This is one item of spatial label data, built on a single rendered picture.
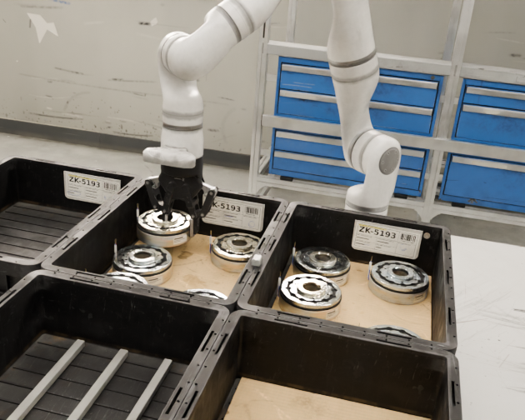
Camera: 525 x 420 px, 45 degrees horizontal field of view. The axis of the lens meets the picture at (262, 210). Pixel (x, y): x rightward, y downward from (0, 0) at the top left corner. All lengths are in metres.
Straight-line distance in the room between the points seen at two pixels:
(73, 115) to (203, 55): 3.34
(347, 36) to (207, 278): 0.50
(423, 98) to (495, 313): 1.60
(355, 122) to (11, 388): 0.81
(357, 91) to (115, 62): 3.01
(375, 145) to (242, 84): 2.62
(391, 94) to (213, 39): 1.89
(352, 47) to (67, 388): 0.74
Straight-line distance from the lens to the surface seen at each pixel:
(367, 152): 1.31
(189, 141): 1.10
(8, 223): 1.37
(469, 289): 1.51
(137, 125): 4.18
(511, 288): 1.56
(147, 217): 1.21
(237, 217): 1.25
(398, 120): 2.92
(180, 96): 1.09
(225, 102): 3.94
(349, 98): 1.26
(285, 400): 0.89
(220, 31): 1.08
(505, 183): 3.03
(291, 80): 2.93
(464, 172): 2.99
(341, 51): 1.21
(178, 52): 1.05
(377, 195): 1.35
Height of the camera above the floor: 1.41
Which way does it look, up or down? 24 degrees down
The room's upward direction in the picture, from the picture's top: 5 degrees clockwise
